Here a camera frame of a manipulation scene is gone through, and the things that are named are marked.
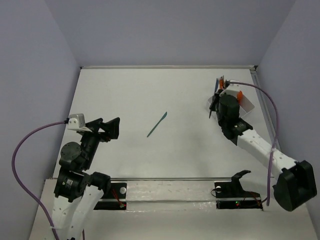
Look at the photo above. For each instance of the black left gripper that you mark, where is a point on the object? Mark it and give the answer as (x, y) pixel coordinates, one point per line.
(99, 130)

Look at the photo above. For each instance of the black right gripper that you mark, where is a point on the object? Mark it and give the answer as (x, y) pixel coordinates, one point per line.
(216, 97)

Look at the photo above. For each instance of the copper fork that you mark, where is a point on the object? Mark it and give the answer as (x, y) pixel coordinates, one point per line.
(225, 82)

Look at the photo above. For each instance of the dark blue plastic knife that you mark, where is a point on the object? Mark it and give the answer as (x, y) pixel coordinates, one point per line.
(217, 85)

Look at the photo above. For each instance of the orange plastic spoon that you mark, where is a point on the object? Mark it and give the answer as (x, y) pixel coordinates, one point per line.
(239, 96)

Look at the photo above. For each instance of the teal plastic knife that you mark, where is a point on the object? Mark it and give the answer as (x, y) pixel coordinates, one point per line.
(156, 125)

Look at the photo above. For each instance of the orange yellow chopstick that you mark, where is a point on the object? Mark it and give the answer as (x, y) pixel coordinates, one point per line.
(222, 83)

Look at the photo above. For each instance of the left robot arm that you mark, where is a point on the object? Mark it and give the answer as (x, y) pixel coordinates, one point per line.
(76, 192)

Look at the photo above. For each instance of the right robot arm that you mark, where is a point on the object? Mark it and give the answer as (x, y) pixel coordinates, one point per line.
(295, 180)

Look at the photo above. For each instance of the white divided utensil container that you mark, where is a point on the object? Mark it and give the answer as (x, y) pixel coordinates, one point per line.
(246, 107)

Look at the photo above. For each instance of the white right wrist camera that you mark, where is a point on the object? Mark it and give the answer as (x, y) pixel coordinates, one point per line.
(232, 89)

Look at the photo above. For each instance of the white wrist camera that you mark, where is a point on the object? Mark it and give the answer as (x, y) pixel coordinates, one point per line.
(76, 122)
(232, 89)

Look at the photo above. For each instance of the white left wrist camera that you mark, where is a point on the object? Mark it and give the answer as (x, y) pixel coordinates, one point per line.
(76, 122)

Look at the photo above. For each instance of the aluminium table rail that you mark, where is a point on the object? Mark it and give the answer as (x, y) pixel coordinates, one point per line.
(127, 179)

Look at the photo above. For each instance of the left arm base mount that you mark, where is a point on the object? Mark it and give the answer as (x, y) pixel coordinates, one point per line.
(115, 199)

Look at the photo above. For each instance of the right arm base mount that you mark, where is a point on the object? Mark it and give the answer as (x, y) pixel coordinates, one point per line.
(230, 195)

